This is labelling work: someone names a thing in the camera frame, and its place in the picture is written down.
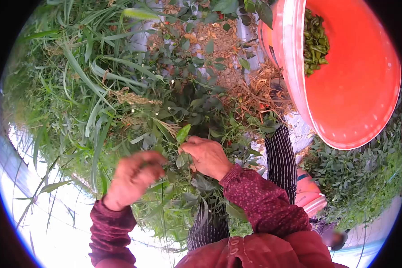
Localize person's left hand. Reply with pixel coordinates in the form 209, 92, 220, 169
102, 150, 168, 212

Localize person's right fingers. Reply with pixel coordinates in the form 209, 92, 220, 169
178, 136, 208, 170

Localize green chili pepper plant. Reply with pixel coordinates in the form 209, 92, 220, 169
127, 77, 282, 235

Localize person's left fingers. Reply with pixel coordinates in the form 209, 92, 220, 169
129, 150, 168, 183

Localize person's legs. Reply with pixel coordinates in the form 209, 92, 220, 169
187, 122, 299, 252

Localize pile of green chili peppers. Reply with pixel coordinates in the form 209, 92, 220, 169
303, 8, 331, 77

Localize person's right hand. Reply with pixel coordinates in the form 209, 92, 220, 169
178, 136, 234, 182

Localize large orange plastic bucket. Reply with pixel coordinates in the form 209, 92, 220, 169
257, 0, 402, 151

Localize tall green grass clump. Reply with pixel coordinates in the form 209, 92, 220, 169
3, 0, 165, 201

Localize row of pepper plants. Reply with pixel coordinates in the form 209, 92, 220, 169
300, 87, 402, 232

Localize small orange bucket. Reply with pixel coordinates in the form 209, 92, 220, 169
294, 167, 328, 218

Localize person's body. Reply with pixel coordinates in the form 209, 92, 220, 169
94, 230, 350, 268

